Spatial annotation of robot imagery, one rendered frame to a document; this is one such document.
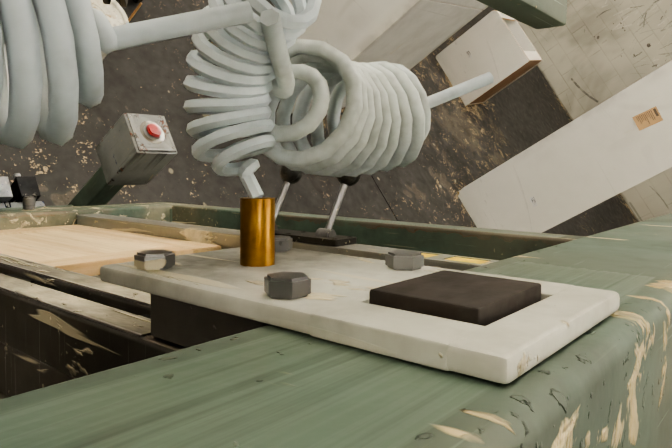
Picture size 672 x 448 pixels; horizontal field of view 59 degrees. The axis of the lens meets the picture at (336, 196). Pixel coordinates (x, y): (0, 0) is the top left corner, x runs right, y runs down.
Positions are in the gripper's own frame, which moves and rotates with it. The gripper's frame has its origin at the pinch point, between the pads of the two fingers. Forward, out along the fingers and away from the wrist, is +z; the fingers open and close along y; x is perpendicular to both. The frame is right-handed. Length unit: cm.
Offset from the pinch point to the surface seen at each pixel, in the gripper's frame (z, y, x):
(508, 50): -241, 255, 375
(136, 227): 19, -1, 52
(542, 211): -73, 242, 313
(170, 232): 21.2, 6.0, 44.2
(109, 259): 30.2, 0.0, 22.5
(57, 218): 15, -19, 67
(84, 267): 31.9, -2.6, 20.3
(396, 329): 42, 20, -48
